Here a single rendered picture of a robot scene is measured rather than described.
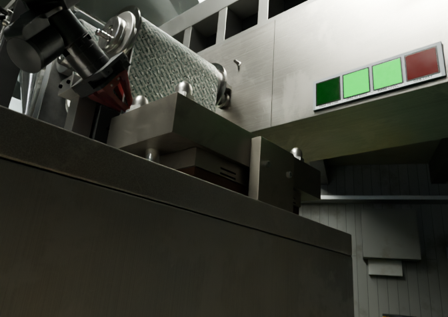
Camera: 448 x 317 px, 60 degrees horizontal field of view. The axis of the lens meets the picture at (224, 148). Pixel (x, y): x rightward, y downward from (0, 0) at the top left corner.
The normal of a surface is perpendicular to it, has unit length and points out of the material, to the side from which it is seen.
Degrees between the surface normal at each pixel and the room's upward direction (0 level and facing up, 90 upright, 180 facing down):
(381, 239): 90
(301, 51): 90
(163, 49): 90
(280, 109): 90
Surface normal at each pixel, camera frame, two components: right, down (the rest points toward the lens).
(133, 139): -0.66, -0.31
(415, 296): -0.30, -0.36
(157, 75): 0.75, -0.18
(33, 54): -0.29, 0.63
